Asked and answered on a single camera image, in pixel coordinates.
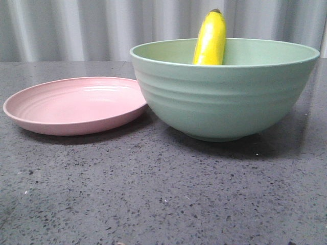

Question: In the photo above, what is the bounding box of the yellow plastic banana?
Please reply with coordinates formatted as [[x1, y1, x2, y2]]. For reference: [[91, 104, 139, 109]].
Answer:
[[193, 9, 226, 65]]

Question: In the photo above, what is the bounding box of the green bowl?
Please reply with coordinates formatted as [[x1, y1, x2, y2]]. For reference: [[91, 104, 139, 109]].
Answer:
[[130, 38, 319, 142]]

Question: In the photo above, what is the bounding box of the pink plate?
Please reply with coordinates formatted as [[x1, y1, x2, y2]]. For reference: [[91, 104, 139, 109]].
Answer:
[[3, 77, 147, 136]]

